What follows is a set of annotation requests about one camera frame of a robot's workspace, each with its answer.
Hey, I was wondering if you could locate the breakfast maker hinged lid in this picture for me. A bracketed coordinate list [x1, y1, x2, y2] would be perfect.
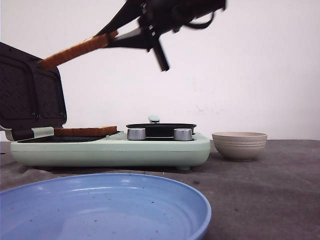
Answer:
[0, 43, 67, 141]

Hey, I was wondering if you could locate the black round frying pan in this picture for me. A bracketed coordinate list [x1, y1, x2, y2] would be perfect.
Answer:
[126, 115, 197, 138]

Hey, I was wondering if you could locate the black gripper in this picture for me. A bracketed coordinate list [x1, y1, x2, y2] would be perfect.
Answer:
[94, 0, 227, 51]

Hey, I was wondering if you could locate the right silver control knob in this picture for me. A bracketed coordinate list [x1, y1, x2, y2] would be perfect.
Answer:
[173, 128, 193, 141]

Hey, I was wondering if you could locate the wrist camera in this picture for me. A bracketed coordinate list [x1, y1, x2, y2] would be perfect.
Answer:
[152, 39, 170, 72]

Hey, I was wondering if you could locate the white bread slice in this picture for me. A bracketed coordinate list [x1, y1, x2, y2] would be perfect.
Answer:
[54, 126, 117, 137]
[38, 30, 118, 71]

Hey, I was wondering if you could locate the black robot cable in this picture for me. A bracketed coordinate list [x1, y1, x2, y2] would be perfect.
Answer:
[172, 11, 216, 34]

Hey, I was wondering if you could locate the left silver control knob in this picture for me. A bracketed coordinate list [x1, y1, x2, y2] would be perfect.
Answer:
[127, 127, 146, 141]

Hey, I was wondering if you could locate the silver control knob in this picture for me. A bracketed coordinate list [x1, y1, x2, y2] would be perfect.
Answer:
[127, 127, 146, 141]
[173, 128, 193, 141]

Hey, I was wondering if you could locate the blue plate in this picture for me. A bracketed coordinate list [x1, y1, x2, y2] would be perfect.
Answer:
[0, 173, 212, 240]

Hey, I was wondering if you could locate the mint green breakfast maker base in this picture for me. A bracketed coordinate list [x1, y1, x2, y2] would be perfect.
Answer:
[10, 131, 211, 170]

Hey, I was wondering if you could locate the beige ribbed bowl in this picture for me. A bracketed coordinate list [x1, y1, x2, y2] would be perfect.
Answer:
[212, 131, 268, 161]

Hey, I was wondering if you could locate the grey table cloth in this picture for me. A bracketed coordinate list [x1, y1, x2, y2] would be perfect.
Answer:
[0, 140, 320, 240]

